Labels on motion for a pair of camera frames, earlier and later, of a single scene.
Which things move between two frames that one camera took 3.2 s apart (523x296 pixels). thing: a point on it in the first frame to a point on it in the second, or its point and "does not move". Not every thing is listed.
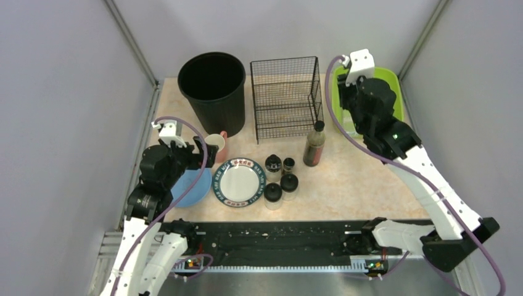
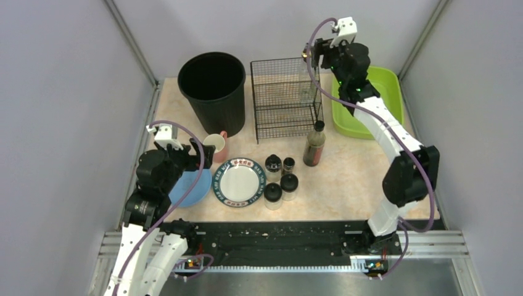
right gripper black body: [352, 108] to [319, 53]
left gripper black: [196, 154] does not move
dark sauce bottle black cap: [315, 145] does not move
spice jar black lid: [289, 184] does not move
